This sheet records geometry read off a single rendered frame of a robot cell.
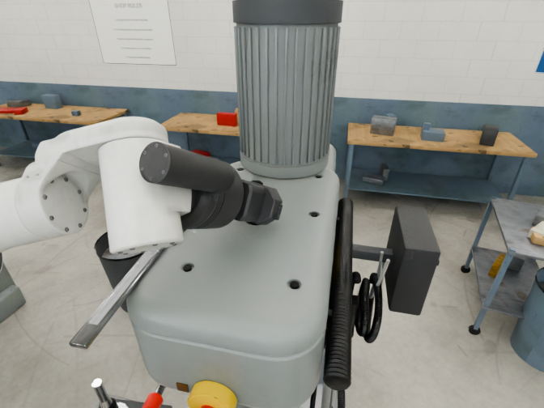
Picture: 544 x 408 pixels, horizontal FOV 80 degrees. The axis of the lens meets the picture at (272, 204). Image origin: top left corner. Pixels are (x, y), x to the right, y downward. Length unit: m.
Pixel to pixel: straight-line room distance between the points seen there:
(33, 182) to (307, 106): 0.45
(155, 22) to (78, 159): 5.01
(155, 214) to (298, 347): 0.21
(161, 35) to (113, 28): 0.73
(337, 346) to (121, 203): 0.32
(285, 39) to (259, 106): 0.12
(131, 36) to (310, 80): 5.02
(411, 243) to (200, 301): 0.55
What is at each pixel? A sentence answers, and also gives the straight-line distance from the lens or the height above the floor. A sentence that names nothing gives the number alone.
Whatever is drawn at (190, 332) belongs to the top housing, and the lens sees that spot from 0.40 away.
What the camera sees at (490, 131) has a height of 1.05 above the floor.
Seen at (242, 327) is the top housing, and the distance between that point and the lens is 0.38.
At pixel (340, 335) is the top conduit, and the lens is 0.48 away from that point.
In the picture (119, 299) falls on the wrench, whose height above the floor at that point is 1.90.
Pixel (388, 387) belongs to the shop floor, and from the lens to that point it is 2.65.
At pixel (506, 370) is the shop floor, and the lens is 3.08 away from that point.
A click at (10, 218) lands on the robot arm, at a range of 0.38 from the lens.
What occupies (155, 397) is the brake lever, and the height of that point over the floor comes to 1.71.
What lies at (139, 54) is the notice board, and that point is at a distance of 5.54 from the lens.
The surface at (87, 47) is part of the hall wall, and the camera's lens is 6.04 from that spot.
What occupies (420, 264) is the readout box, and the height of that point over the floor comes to 1.68.
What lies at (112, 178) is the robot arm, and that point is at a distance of 0.32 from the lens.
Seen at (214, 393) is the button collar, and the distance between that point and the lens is 0.46.
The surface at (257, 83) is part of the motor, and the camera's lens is 0.63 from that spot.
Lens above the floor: 2.18
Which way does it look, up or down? 30 degrees down
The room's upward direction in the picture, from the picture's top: straight up
